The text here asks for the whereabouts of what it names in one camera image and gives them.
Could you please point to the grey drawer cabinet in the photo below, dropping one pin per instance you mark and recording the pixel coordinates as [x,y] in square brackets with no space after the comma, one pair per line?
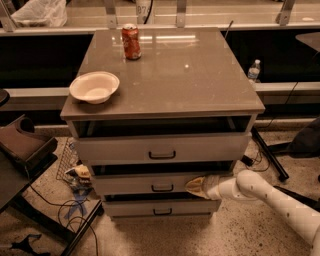
[187,81]

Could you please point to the orange soda can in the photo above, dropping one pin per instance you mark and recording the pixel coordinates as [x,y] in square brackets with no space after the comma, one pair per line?
[130,39]

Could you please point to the white paper cup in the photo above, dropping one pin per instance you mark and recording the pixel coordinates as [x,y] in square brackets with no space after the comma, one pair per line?
[143,10]

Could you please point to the black chair base leg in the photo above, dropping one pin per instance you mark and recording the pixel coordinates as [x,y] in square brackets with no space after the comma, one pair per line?
[314,204]

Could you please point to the wire mesh basket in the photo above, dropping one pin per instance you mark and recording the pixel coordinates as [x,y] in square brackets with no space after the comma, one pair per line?
[68,160]

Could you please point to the clear water bottle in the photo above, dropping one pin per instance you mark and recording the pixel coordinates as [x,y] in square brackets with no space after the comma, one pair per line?
[254,71]

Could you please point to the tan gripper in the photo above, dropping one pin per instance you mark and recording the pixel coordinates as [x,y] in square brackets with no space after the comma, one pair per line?
[211,186]

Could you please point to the brown office chair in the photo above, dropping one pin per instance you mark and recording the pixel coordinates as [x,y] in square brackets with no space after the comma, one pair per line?
[31,154]

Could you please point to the white paper bowl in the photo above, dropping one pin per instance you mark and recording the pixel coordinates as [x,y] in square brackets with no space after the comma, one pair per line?
[94,87]

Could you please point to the black metal pole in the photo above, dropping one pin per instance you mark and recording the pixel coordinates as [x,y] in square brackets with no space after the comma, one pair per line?
[283,175]

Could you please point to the grey drawer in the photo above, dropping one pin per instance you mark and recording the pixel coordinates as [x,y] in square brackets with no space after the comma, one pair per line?
[162,149]
[153,178]
[158,205]

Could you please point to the white plastic bag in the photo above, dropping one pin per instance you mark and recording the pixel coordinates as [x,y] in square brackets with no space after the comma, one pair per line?
[41,13]

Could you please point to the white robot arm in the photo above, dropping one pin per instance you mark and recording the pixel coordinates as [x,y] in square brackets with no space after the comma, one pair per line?
[249,186]

